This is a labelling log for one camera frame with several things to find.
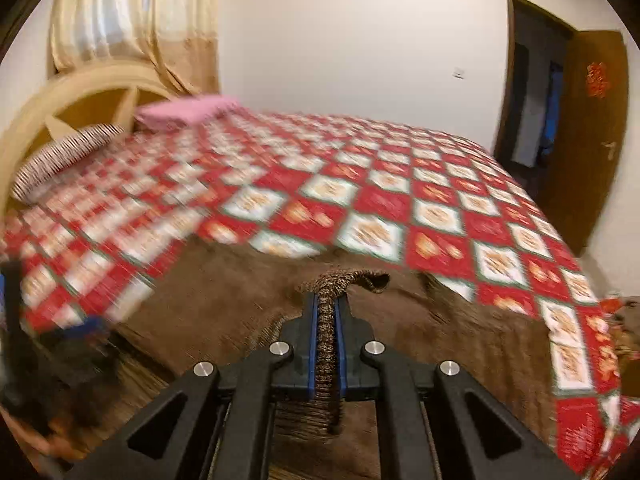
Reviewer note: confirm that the beige wooden headboard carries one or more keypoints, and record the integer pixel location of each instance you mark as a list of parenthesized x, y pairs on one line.
[(60, 95)]

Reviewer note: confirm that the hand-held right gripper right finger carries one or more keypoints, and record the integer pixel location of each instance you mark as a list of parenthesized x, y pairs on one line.
[(341, 355)]

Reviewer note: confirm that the brown wooden door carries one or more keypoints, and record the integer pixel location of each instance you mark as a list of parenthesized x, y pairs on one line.
[(585, 150)]

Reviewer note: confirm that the brown striped knit garment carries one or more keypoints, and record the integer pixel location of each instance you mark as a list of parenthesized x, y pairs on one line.
[(225, 300)]

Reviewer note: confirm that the beige patterned curtain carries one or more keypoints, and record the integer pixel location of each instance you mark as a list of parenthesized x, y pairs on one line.
[(140, 15)]

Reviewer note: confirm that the pink folded blanket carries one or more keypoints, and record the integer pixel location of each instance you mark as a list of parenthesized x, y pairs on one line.
[(182, 110)]

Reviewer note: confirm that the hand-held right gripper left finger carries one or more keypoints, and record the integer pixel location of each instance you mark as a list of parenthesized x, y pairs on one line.
[(313, 355)]

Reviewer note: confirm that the striped pillow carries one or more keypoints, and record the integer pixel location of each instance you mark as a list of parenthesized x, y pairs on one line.
[(65, 155)]

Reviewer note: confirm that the red paper door decoration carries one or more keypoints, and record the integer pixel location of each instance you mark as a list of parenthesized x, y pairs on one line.
[(595, 80)]

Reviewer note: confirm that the dark wooden door frame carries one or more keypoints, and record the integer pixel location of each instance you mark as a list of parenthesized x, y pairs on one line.
[(510, 60)]

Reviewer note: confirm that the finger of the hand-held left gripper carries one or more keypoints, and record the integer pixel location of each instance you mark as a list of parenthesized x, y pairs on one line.
[(89, 329)]

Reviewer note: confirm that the person's left forearm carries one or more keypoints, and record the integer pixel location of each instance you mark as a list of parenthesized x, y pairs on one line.
[(50, 447)]

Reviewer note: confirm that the red checked bear-print bedspread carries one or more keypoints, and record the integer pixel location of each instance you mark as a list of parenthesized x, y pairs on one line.
[(380, 200)]

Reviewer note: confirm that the white wall switch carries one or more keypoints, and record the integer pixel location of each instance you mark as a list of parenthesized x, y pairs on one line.
[(458, 73)]

